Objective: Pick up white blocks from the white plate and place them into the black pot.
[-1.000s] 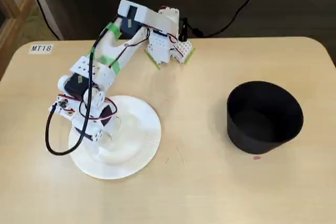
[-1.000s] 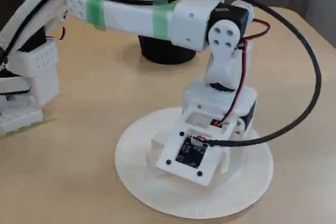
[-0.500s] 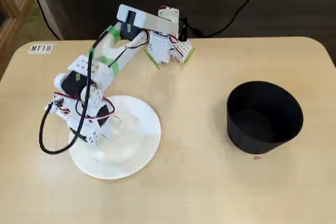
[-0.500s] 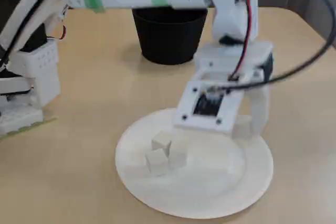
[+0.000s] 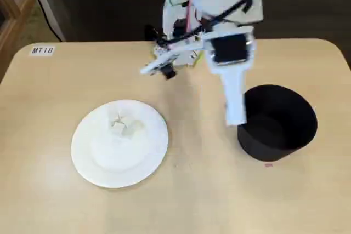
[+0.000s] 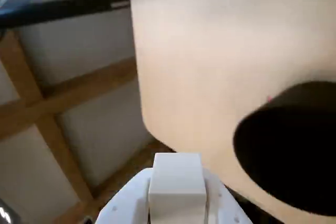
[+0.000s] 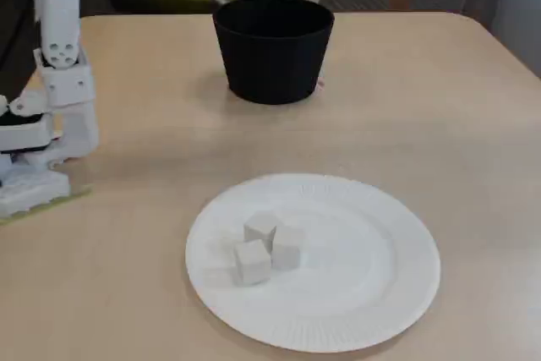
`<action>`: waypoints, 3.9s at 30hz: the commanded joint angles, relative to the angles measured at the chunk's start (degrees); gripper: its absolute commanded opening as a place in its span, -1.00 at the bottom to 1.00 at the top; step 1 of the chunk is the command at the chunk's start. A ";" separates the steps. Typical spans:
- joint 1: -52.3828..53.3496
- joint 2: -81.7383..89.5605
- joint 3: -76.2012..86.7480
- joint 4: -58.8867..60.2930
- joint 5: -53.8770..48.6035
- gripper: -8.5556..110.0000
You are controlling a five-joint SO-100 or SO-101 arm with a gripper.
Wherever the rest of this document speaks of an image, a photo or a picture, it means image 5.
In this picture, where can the small pink sticker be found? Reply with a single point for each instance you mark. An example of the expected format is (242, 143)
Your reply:
(268, 165)

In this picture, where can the white MT18 label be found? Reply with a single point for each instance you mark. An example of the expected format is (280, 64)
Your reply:
(43, 51)

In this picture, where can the wooden shelf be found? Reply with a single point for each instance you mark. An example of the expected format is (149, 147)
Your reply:
(13, 17)

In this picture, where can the white paper plate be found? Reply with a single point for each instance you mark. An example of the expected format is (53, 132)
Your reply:
(137, 162)

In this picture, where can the black pot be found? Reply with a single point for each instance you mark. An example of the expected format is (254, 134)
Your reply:
(268, 154)

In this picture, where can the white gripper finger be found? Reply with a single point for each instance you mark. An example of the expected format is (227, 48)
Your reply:
(234, 99)

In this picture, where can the grey metal post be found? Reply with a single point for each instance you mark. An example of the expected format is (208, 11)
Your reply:
(46, 6)

